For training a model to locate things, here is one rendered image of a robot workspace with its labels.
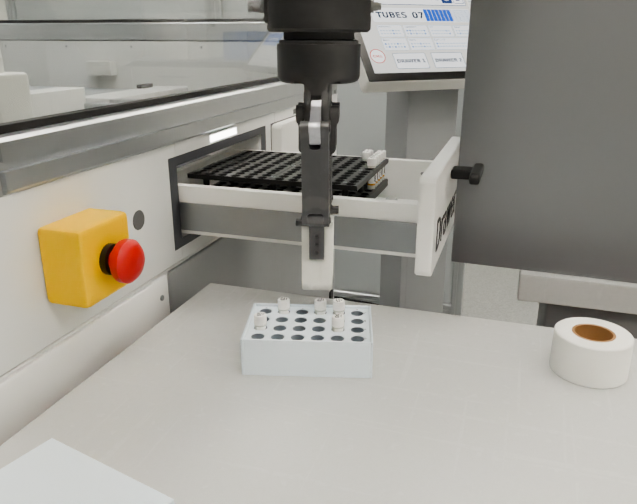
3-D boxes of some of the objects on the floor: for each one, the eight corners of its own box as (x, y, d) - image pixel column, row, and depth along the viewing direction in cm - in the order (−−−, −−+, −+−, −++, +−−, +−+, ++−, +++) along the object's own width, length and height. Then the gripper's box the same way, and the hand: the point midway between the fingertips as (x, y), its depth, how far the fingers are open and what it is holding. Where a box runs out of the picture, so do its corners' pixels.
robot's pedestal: (632, 587, 127) (710, 232, 101) (657, 736, 100) (772, 304, 75) (481, 551, 136) (518, 216, 110) (466, 678, 109) (511, 275, 84)
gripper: (285, 36, 63) (288, 258, 71) (265, 36, 48) (271, 314, 56) (360, 36, 62) (354, 259, 70) (361, 37, 48) (354, 316, 56)
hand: (318, 252), depth 62 cm, fingers closed
